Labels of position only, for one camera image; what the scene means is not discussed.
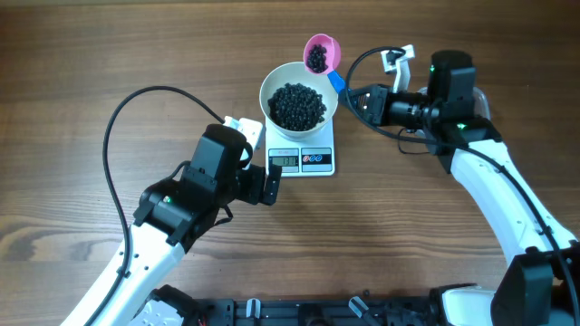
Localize pink scoop blue handle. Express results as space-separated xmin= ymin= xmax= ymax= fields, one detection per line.
xmin=303 ymin=34 xmax=345 ymax=93

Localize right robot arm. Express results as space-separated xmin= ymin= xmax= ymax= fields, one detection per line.
xmin=339 ymin=50 xmax=579 ymax=325

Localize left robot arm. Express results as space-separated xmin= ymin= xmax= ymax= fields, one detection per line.
xmin=64 ymin=119 xmax=281 ymax=325

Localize white digital kitchen scale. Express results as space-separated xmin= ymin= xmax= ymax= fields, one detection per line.
xmin=266 ymin=120 xmax=335 ymax=177

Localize black beans in bowl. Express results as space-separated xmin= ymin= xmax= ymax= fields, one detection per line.
xmin=267 ymin=83 xmax=326 ymax=131

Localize white bowl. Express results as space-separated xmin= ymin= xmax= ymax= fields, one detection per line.
xmin=259 ymin=62 xmax=338 ymax=139

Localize clear plastic container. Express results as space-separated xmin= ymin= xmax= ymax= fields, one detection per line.
xmin=414 ymin=87 xmax=491 ymax=139

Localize black right camera cable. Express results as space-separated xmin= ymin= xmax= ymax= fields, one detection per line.
xmin=343 ymin=45 xmax=580 ymax=326

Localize black camera cable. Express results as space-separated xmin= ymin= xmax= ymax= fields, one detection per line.
xmin=83 ymin=85 xmax=226 ymax=326
xmin=343 ymin=45 xmax=580 ymax=326

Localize black left camera cable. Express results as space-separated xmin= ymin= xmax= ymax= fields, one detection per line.
xmin=83 ymin=85 xmax=226 ymax=326

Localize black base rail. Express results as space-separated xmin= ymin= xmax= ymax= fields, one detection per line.
xmin=130 ymin=283 xmax=454 ymax=326

